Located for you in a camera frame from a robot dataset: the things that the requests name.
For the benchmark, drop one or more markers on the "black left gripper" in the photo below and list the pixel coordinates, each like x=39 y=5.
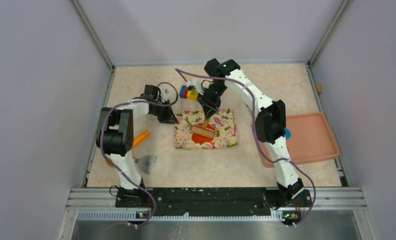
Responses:
x=166 y=114

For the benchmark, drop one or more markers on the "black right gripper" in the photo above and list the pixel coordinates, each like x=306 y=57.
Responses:
x=210 y=103

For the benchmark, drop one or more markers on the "floral cutting board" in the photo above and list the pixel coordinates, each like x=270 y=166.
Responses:
x=226 y=133

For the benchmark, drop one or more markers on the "wooden dough roller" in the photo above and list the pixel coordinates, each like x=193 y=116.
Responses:
x=204 y=129

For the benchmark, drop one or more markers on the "red dough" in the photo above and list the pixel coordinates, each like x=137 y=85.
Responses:
x=201 y=139

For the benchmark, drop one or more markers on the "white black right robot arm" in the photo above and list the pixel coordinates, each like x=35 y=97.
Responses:
x=268 y=118

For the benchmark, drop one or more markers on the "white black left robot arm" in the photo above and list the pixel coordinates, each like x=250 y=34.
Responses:
x=114 y=135

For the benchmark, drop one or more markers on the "metal dough scraper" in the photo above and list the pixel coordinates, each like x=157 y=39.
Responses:
x=146 y=163

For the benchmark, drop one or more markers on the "blue dough disc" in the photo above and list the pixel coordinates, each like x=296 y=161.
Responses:
x=287 y=133

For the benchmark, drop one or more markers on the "colourful toy brick block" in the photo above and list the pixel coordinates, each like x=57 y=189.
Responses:
x=188 y=92

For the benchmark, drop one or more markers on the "orange plastic knife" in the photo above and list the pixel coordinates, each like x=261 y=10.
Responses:
x=140 y=138

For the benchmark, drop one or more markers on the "pink plastic tray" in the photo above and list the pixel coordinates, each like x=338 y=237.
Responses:
x=311 y=140

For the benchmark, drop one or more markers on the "small wooden piece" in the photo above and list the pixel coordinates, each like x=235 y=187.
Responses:
x=318 y=88

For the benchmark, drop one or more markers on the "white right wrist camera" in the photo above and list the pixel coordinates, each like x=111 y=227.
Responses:
x=195 y=84

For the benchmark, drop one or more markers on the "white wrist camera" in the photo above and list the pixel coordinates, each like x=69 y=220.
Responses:
x=195 y=84
x=165 y=96

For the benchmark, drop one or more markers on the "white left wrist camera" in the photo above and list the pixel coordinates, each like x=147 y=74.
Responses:
x=165 y=96

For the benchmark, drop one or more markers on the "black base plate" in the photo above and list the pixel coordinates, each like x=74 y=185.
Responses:
x=209 y=202

